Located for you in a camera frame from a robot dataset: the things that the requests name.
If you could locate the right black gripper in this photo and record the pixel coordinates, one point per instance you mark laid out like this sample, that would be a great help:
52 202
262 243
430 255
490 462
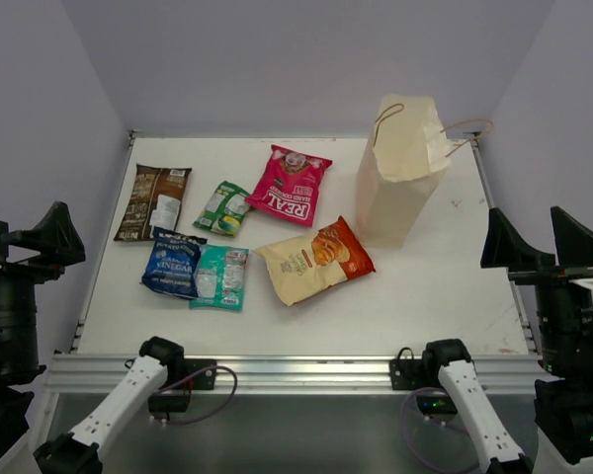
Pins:
579 252

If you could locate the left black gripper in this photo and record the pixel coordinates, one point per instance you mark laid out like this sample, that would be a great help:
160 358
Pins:
18 245

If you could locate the brown candy packet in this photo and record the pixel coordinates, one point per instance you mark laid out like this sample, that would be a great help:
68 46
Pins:
155 202

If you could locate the blue potato chips packet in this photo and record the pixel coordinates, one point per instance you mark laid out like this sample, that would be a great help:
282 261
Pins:
172 264

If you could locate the beige paper bag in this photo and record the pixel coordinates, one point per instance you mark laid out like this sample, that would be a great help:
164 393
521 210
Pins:
406 157

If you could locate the teal snack packet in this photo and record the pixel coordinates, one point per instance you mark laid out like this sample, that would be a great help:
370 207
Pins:
220 278

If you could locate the green snack packet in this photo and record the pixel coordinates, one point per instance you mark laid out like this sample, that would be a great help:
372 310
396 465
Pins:
225 211

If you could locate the yellow snack packet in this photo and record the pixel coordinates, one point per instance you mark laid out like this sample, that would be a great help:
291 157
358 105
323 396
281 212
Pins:
303 266

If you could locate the red snack packet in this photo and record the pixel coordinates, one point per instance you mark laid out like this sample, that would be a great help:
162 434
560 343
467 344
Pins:
289 187

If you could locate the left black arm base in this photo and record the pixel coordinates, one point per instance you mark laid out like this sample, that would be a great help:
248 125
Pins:
205 378

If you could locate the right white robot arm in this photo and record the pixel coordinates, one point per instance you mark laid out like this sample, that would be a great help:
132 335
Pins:
563 416

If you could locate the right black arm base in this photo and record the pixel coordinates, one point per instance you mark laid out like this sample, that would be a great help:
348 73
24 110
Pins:
410 372

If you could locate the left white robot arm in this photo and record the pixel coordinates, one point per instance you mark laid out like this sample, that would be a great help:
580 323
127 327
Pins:
82 449

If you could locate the right black control box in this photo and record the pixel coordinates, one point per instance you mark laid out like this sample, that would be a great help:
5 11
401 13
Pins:
436 405

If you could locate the black control box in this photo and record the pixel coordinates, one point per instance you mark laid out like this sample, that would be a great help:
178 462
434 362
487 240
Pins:
166 405
436 405

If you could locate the left black control box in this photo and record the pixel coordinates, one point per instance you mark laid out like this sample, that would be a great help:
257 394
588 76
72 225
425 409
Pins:
166 405

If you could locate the aluminium front rail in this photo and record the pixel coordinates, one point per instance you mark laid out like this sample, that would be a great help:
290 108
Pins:
297 375

